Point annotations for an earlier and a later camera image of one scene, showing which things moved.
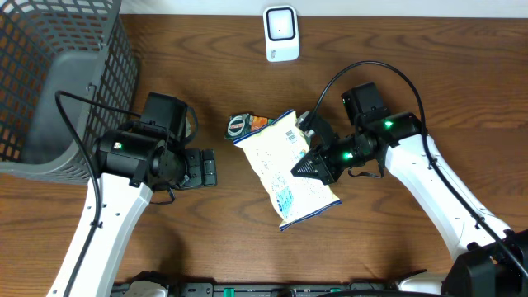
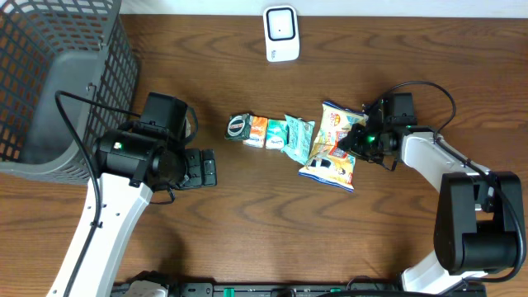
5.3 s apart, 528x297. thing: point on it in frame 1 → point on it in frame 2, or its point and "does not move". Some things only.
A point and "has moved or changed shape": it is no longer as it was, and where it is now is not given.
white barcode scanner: x=281 y=33 does not move
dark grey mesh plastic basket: x=80 y=47 does not move
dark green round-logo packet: x=238 y=124 does not move
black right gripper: x=322 y=167 → x=350 y=142
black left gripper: x=198 y=167 does not move
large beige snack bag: x=275 y=146 has moved or changed shape
